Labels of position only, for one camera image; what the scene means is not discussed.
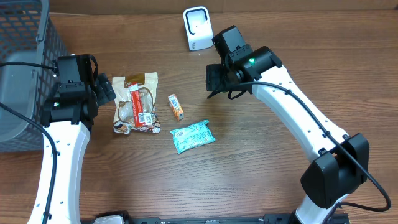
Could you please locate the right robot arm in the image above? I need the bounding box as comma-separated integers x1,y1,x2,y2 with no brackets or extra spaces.
206,26,369,223

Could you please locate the teal wet wipes pack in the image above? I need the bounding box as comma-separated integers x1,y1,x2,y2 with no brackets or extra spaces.
170,120,216,154

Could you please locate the grey plastic mesh basket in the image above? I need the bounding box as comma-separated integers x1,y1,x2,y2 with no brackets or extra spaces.
0,0,71,152

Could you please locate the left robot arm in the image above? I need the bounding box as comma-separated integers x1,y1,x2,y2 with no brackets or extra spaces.
29,54,116,223

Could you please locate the orange small box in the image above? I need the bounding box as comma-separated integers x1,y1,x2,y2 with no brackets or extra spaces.
168,94,185,121

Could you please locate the beige snack bag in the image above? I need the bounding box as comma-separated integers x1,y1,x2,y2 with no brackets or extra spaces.
112,72,160,134

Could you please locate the white barcode scanner stand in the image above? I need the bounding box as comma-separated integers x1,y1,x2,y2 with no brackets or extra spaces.
183,6,213,51

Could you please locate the red snack bar packet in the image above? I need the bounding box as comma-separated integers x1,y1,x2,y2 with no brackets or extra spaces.
128,83,154,128

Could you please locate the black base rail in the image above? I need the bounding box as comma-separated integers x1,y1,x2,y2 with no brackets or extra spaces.
80,212,300,224

